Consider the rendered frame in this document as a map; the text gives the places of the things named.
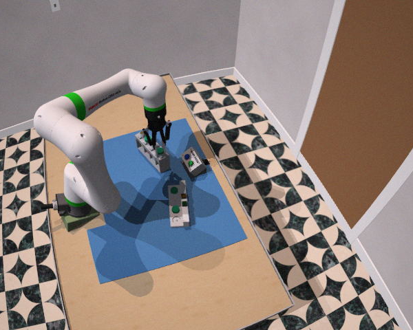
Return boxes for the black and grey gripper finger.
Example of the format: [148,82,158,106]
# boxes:
[159,120,172,153]
[142,127,158,155]

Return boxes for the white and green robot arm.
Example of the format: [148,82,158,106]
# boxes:
[34,69,167,217]

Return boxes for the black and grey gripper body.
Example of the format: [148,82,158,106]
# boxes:
[147,118,167,132]

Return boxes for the blue flat mat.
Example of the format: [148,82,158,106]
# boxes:
[87,118,247,284]

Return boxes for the white sloping button panel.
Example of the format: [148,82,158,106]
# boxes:
[181,147,209,179]

